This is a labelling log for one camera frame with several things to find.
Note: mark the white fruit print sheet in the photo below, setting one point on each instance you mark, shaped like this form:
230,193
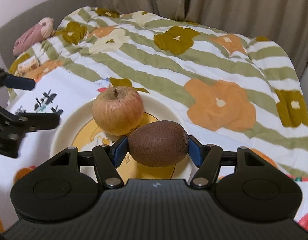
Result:
36,145

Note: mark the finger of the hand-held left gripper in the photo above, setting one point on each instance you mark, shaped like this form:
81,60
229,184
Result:
20,83
31,122

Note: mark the pink plush toy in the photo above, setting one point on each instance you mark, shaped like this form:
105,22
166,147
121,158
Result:
31,36

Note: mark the beige curtain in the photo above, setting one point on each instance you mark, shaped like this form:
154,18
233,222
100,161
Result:
231,2

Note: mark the grey upholstered headboard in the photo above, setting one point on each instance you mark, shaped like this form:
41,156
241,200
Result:
24,15

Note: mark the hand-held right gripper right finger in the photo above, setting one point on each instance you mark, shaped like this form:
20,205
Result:
195,151

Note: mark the brown kiwi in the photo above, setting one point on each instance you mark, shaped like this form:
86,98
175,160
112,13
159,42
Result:
157,143

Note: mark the striped floral blanket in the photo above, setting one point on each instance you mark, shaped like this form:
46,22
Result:
184,62

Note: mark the small printed cardboard box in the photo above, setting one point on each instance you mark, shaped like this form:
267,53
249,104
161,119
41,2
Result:
27,65

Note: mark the red yellow apple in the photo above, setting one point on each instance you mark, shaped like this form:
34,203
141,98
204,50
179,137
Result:
116,111

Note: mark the cream bowl with yellow centre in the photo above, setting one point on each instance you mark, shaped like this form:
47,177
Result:
69,130

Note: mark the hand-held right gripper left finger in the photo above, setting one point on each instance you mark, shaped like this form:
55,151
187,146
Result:
120,150

